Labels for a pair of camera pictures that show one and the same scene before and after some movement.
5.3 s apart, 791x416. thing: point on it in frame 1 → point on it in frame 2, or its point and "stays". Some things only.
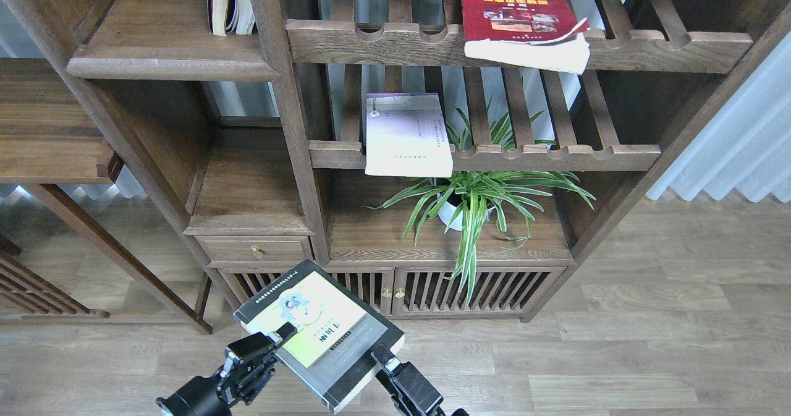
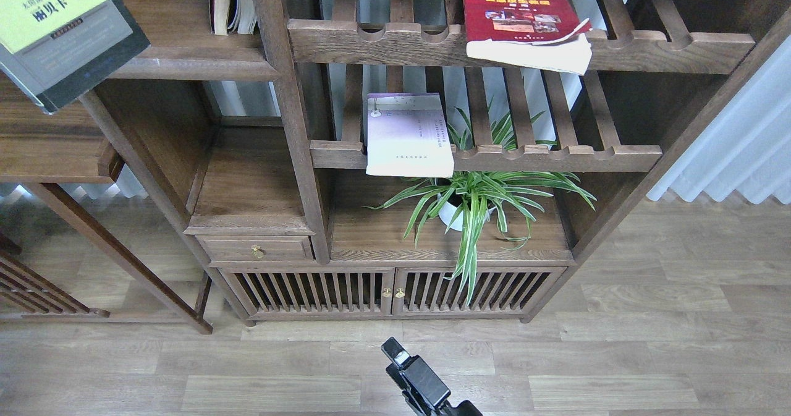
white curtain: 743,142 stays
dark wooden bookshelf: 448,143 stays
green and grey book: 336,332 → 63,33
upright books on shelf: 230,7 stays
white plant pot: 447,212 stays
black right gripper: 411,381 → 426,389
